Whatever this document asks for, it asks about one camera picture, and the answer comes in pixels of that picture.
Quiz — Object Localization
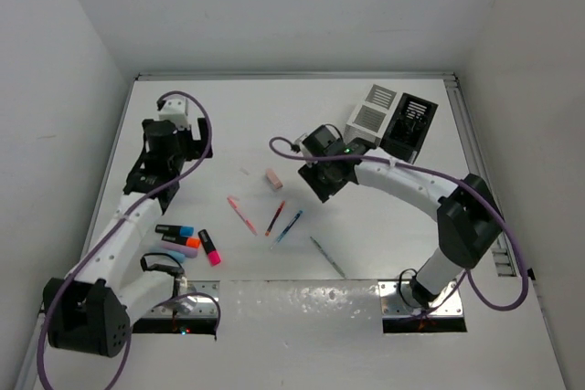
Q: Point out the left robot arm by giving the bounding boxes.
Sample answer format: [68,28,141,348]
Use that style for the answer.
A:
[43,118,212,357]

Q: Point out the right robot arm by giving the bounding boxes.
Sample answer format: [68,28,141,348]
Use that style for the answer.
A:
[293,131,502,309]

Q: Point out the red ink pen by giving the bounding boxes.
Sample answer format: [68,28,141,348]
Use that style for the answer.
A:
[264,200,286,237]

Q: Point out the pink eraser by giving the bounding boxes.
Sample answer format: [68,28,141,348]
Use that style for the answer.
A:
[265,168,283,191]

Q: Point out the blue ink pen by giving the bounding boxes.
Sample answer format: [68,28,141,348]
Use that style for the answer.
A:
[270,209,303,250]

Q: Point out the green pen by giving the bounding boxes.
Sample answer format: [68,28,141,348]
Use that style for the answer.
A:
[310,237,347,279]

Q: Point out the white slotted organizer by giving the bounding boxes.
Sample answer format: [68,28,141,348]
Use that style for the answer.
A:
[343,84,397,146]

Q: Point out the blue capped highlighter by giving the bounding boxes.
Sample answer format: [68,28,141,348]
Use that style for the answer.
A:
[154,225,195,237]

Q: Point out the pink pen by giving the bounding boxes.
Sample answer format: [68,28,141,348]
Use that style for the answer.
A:
[227,197,258,236]

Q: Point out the black slotted organizer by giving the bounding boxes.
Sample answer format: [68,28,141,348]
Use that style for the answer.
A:
[380,93,438,163]

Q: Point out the orange capped highlighter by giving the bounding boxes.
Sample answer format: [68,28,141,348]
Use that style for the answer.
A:
[161,235,201,248]

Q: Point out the pink highlighter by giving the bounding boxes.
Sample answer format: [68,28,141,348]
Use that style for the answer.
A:
[197,229,221,267]

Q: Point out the purple highlighter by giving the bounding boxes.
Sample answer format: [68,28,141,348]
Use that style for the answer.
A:
[159,242,198,258]

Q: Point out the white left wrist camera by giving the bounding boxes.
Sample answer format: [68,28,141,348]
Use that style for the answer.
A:
[156,95,190,130]

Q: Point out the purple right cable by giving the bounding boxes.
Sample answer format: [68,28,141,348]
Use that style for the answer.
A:
[268,136,531,318]

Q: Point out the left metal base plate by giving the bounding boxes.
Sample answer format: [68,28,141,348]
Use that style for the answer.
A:
[130,280,220,321]

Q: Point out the metal base plate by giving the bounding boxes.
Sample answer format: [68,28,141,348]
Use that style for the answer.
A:
[378,279,464,319]
[130,280,220,321]

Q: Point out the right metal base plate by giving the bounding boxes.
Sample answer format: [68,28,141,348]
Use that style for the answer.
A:
[378,279,464,319]

